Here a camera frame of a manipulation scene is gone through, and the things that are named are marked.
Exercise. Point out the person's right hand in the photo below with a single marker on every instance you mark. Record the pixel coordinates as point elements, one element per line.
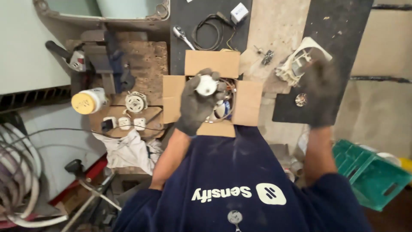
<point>320,96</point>

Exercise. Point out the person's left hand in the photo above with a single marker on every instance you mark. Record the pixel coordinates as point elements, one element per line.
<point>193,106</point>

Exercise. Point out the person's right fingers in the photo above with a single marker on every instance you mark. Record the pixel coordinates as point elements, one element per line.
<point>317,69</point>

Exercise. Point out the white plastic frame part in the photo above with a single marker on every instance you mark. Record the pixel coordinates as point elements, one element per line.
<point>291,69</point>

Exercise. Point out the white round plastic part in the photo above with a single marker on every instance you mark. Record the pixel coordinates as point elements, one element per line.
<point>206,86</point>

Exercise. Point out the round shiny metal disc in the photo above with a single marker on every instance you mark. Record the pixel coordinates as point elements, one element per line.
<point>301,100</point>

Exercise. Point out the wide black mat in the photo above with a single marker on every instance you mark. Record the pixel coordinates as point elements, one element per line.
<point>341,29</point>

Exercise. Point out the small dark metal part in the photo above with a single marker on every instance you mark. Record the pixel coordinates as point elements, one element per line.
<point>267,57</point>

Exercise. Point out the small screw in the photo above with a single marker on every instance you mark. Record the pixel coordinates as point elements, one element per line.
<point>258,49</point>

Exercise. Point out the open cardboard box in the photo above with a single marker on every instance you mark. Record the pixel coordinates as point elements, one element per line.
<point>247,103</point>

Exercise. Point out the white adapter box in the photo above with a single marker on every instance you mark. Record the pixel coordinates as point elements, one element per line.
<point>239,12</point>

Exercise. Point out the white and blue part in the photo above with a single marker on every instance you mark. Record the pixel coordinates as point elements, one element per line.
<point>221,110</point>

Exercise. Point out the green plastic crate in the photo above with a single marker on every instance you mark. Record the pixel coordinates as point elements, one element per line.
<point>370,177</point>

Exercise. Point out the navy blue shirt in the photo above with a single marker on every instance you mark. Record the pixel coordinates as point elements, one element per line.
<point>231,167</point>

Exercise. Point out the narrow black mat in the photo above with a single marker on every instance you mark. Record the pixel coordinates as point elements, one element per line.
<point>180,58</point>

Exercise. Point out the chrome ratchet wrench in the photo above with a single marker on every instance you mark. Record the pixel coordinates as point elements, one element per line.
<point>182,35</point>

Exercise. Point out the round metal clip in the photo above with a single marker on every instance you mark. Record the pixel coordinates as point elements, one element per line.
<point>235,217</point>

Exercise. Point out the wooden board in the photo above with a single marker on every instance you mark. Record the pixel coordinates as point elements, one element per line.
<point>154,119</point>

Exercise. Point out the small white electric motor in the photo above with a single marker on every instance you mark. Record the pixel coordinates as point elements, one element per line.
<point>135,102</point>

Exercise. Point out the white cloth rag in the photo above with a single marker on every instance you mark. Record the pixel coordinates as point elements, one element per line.
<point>128,151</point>

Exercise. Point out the blue bench vise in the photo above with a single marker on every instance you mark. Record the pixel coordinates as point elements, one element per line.
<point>111,61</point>

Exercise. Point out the black plug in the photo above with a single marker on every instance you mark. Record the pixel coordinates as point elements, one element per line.
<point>106,125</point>

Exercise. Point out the white jar with yellow lid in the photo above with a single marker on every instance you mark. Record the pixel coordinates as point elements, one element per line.
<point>88,101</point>

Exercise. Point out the red metal frame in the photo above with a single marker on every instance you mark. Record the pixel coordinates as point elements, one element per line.
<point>93,170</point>

